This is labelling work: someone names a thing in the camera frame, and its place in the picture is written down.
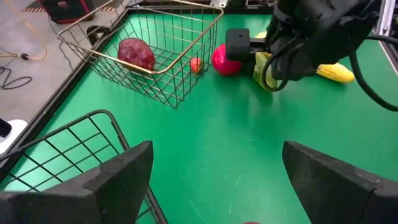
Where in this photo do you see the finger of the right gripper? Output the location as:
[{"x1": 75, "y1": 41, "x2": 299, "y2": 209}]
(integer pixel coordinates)
[{"x1": 225, "y1": 27, "x2": 269, "y2": 62}]

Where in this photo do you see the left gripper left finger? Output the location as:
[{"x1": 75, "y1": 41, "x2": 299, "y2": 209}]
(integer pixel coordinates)
[{"x1": 0, "y1": 140, "x2": 154, "y2": 224}]

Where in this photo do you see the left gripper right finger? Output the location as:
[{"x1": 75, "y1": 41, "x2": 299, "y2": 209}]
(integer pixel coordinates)
[{"x1": 282, "y1": 140, "x2": 398, "y2": 224}]

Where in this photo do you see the small red strawberry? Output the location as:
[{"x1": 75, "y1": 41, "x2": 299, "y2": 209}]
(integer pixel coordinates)
[
  {"x1": 189, "y1": 57, "x2": 205, "y2": 75},
  {"x1": 211, "y1": 43, "x2": 244, "y2": 77}
]

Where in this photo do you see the yellow mango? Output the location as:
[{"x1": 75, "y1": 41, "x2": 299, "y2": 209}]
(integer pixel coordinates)
[{"x1": 252, "y1": 51, "x2": 279, "y2": 91}]

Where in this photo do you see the yellow corn cob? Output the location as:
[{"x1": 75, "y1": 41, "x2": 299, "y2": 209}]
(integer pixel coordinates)
[{"x1": 316, "y1": 62, "x2": 356, "y2": 84}]

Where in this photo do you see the dark red apple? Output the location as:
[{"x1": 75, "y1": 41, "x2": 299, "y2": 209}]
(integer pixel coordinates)
[{"x1": 117, "y1": 37, "x2": 156, "y2": 72}]

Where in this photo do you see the black white floor stand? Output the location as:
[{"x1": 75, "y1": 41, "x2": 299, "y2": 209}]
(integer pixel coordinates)
[{"x1": 0, "y1": 118, "x2": 29, "y2": 156}]

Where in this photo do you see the green table mat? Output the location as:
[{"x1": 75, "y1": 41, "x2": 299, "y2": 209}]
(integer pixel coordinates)
[{"x1": 0, "y1": 12, "x2": 398, "y2": 224}]

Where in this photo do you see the red black crate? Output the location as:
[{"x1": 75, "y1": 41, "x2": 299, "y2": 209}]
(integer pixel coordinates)
[{"x1": 39, "y1": 0, "x2": 95, "y2": 25}]

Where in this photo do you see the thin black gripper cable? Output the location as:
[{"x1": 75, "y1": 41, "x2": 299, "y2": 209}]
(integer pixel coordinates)
[{"x1": 261, "y1": 42, "x2": 307, "y2": 93}]

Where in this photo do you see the thick black gripper cable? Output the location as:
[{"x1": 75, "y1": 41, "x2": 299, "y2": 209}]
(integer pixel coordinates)
[{"x1": 348, "y1": 34, "x2": 398, "y2": 112}]

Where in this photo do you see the black wire basket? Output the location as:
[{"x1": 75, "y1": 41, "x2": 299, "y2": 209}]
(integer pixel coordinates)
[{"x1": 0, "y1": 108, "x2": 169, "y2": 224}]

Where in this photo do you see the silver aluminium frame post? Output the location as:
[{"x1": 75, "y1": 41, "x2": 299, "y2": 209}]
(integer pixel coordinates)
[{"x1": 374, "y1": 0, "x2": 396, "y2": 37}]

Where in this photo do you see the looped black floor cable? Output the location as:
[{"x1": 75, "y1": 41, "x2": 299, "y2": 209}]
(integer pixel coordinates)
[{"x1": 0, "y1": 46, "x2": 34, "y2": 91}]

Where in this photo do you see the black frame clamp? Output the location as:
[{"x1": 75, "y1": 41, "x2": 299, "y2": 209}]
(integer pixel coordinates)
[{"x1": 86, "y1": 25, "x2": 113, "y2": 47}]

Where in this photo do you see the gold wire basket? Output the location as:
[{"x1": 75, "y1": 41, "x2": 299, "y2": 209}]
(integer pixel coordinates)
[{"x1": 57, "y1": 0, "x2": 224, "y2": 110}]

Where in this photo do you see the orange floor cable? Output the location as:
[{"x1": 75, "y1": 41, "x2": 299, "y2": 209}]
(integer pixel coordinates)
[{"x1": 0, "y1": 0, "x2": 48, "y2": 62}]

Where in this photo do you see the long black floor cable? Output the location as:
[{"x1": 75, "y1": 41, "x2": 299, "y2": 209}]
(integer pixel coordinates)
[{"x1": 46, "y1": 14, "x2": 75, "y2": 72}]

